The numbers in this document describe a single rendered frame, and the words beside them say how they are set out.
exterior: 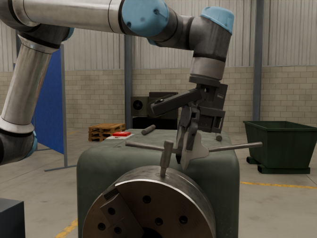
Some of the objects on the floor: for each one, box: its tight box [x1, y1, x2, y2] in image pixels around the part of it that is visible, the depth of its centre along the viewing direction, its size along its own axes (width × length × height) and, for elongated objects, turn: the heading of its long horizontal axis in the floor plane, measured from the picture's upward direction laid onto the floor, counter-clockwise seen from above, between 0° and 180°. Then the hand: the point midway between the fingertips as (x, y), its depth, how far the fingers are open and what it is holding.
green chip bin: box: [243, 121, 317, 174], centre depth 531 cm, size 134×94×85 cm
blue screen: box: [13, 44, 77, 172], centre depth 680 cm, size 412×80×235 cm
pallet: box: [88, 123, 126, 142], centre depth 880 cm, size 125×86×44 cm
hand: (179, 161), depth 65 cm, fingers open, 4 cm apart
